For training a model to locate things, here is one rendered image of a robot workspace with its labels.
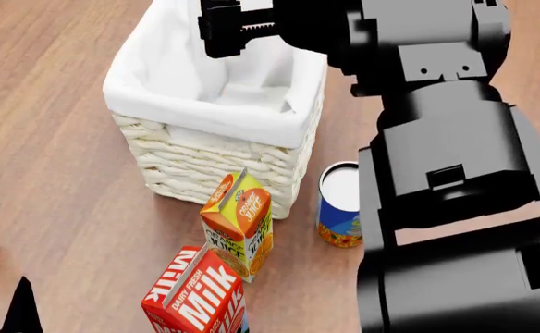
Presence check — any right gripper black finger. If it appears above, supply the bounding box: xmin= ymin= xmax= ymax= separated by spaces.
xmin=276 ymin=33 xmax=330 ymax=56
xmin=197 ymin=0 xmax=274 ymax=59

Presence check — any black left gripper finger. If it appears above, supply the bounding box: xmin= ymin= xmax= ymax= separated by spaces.
xmin=0 ymin=275 xmax=44 ymax=333

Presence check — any white cloth basket liner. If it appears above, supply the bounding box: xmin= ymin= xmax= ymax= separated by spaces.
xmin=102 ymin=0 xmax=329 ymax=150

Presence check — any white woven wicker basket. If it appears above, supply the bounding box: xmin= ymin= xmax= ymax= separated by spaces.
xmin=110 ymin=74 xmax=327 ymax=221

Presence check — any blue can with white lid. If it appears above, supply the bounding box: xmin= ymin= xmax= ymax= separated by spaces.
xmin=315 ymin=160 xmax=364 ymax=250

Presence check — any red milk carton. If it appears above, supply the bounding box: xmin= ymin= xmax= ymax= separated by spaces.
xmin=140 ymin=242 xmax=251 ymax=333

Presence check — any orange juice carton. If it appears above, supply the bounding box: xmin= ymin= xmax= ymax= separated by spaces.
xmin=199 ymin=166 xmax=275 ymax=284

